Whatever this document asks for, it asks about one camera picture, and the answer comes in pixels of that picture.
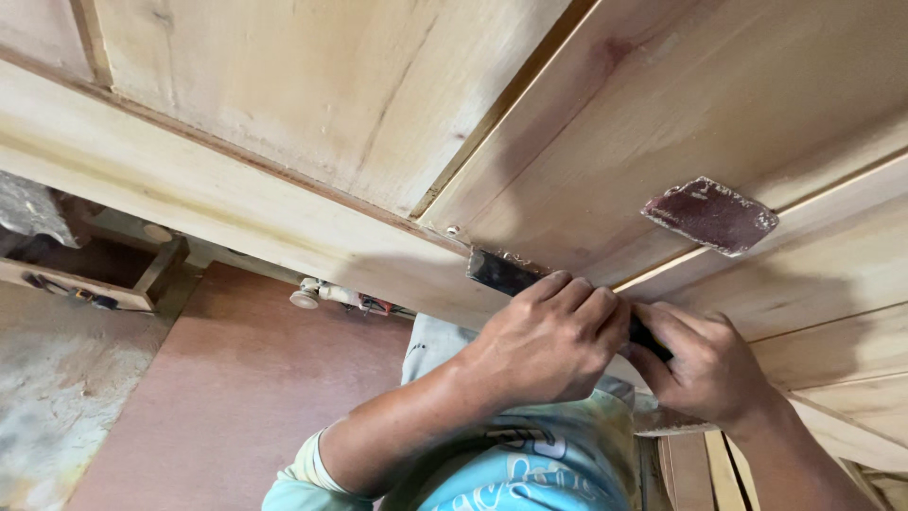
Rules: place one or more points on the person's right hand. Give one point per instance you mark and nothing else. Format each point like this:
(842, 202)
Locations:
(709, 369)

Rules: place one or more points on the person's left fingers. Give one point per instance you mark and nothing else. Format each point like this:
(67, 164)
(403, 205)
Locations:
(578, 292)

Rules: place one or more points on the wooden frame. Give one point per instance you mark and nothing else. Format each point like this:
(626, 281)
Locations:
(152, 273)

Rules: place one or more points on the wooden planks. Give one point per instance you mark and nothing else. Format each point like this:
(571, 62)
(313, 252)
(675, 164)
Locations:
(692, 472)

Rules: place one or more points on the maroon sandpaper piece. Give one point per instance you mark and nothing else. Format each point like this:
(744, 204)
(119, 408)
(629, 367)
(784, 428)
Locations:
(709, 216)

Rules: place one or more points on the unfinished wooden door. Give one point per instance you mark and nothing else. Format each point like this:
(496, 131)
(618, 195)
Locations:
(638, 106)

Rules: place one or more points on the reddish plywood sheet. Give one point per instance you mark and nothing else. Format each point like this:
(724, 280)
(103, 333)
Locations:
(248, 397)

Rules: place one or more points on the white power tool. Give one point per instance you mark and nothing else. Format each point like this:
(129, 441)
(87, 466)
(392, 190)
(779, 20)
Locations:
(323, 292)

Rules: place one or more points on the person's left hand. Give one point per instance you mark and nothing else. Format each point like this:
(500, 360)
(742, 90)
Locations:
(543, 348)

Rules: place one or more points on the grey crumpled sheet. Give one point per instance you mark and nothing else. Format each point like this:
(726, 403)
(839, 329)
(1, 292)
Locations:
(32, 209)

